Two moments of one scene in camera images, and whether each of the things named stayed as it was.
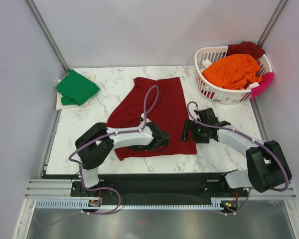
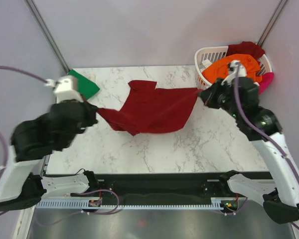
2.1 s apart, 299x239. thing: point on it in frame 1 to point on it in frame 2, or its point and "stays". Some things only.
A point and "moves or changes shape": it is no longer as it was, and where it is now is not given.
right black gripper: [189, 125] to [209, 95]
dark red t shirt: [171, 114] moves or changes shape
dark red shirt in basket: [246, 48] stays
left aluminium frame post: [43, 25] stays
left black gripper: [134, 147] to [91, 112]
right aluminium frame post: [270, 22] stays
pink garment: [267, 77] stays
